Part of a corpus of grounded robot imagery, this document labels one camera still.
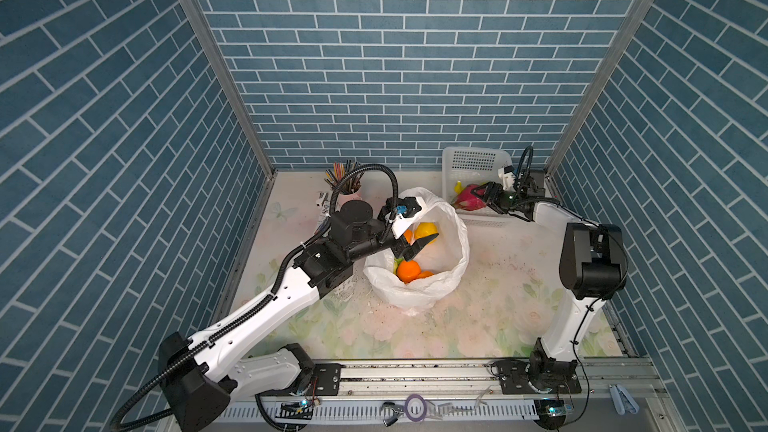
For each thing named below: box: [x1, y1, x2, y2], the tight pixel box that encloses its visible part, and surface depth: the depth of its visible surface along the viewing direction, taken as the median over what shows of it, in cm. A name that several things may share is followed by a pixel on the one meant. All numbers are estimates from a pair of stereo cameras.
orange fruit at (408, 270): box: [397, 260, 421, 284], surface depth 90 cm
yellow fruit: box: [415, 222, 439, 240], surface depth 98 cm
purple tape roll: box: [404, 393, 427, 422], surface depth 72 cm
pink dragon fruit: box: [451, 184, 487, 211], surface depth 97 cm
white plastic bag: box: [364, 187, 470, 309], surface depth 78 cm
